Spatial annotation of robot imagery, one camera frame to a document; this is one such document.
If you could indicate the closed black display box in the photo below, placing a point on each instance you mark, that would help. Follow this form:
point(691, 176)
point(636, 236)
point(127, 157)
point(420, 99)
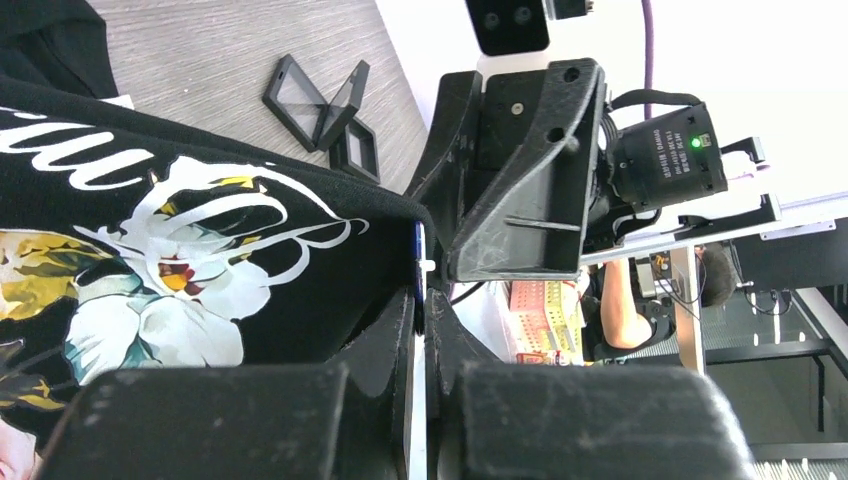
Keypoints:
point(355, 153)

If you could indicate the black floral t-shirt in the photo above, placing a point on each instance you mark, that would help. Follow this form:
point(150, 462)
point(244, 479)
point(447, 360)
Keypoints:
point(130, 241)

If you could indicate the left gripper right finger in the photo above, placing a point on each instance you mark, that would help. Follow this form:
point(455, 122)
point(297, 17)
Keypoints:
point(448, 349)

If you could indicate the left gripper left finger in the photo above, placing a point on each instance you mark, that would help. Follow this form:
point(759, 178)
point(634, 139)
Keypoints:
point(374, 421)

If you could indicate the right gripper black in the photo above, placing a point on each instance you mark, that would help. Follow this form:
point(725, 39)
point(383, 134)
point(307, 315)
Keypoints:
point(507, 172)

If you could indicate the open black display box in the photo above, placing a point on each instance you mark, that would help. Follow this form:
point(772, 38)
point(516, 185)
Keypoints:
point(315, 122)

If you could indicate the person in background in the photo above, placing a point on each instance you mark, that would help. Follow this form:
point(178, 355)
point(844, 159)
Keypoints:
point(619, 323)

